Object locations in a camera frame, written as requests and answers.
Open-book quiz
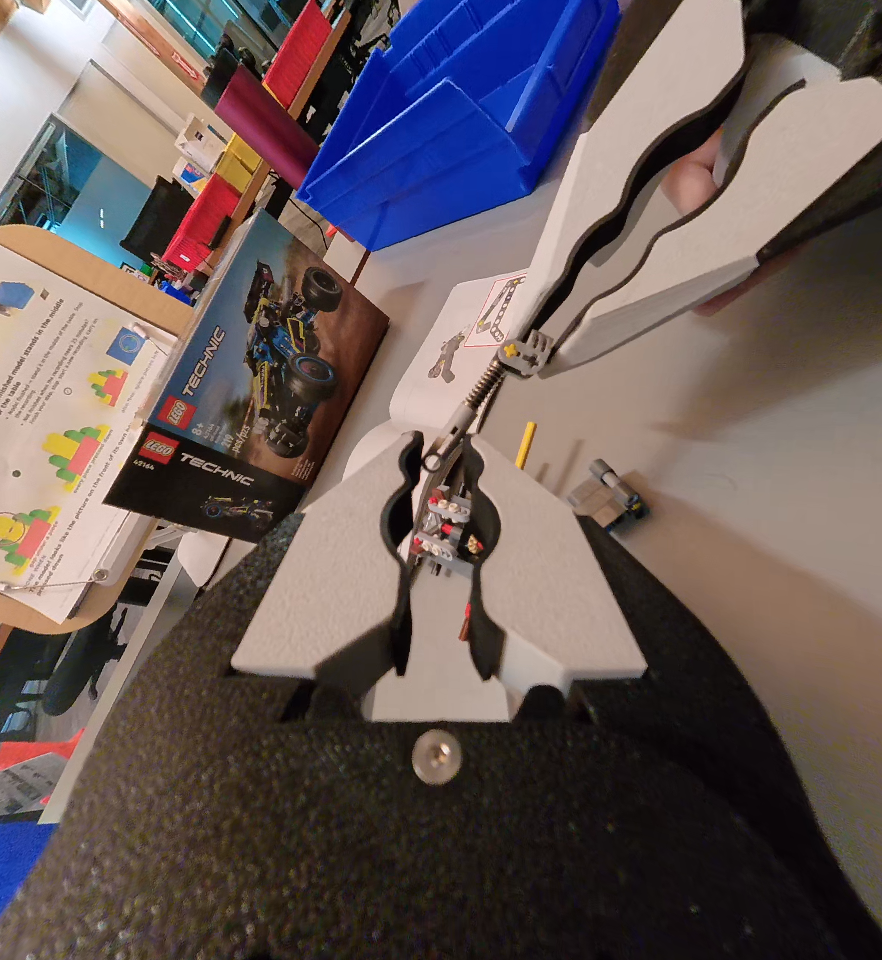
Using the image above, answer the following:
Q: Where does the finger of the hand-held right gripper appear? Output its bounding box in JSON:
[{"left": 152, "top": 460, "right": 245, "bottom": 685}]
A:
[
  {"left": 518, "top": 0, "right": 753, "bottom": 335},
  {"left": 542, "top": 75, "right": 882, "bottom": 378}
]

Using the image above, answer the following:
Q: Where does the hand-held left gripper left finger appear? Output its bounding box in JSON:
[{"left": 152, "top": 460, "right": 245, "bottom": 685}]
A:
[{"left": 228, "top": 431, "right": 425, "bottom": 680}]

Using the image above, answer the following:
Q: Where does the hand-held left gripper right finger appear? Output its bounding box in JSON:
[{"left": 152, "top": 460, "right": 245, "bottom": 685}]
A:
[{"left": 459, "top": 433, "right": 649, "bottom": 720}]

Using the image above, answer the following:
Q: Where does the grey toy shock absorber assembly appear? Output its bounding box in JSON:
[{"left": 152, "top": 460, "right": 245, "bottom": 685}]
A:
[{"left": 420, "top": 328, "right": 559, "bottom": 472}]

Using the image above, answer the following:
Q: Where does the toy set box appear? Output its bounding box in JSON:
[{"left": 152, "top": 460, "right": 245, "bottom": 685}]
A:
[{"left": 102, "top": 208, "right": 391, "bottom": 545}]

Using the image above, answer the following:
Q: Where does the person's right hand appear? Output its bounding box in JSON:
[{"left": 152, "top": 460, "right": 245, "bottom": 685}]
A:
[{"left": 666, "top": 131, "right": 727, "bottom": 217}]

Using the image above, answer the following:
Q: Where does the blue bin with square tag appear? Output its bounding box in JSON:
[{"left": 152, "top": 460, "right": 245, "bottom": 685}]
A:
[{"left": 296, "top": 75, "right": 535, "bottom": 252}]

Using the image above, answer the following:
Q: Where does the open instruction booklet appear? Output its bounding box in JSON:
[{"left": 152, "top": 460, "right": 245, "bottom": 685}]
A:
[{"left": 343, "top": 266, "right": 562, "bottom": 489}]

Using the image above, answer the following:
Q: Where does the orange cone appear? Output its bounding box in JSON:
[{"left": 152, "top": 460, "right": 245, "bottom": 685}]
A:
[{"left": 0, "top": 729, "right": 85, "bottom": 775}]

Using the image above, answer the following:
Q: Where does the red panel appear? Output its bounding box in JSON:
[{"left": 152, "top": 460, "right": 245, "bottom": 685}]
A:
[
  {"left": 162, "top": 178, "right": 241, "bottom": 265},
  {"left": 261, "top": 0, "right": 352, "bottom": 102}
]

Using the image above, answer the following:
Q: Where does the magenta panel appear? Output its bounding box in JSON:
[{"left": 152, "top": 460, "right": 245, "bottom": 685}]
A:
[{"left": 214, "top": 63, "right": 322, "bottom": 177}]

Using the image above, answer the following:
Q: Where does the black monitor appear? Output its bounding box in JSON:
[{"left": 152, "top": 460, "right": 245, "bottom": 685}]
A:
[{"left": 120, "top": 176, "right": 194, "bottom": 260}]

